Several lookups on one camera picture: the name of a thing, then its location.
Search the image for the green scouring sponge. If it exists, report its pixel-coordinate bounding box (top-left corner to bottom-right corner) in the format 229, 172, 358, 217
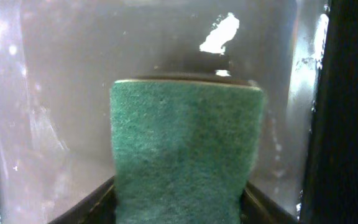
111, 80, 265, 224

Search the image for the black plastic tray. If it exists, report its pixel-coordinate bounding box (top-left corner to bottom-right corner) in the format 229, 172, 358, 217
0, 0, 358, 223

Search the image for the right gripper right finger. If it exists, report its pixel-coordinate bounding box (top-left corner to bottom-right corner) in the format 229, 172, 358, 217
240, 182, 298, 224

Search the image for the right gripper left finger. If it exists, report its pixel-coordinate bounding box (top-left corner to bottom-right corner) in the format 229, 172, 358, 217
49, 177, 116, 224

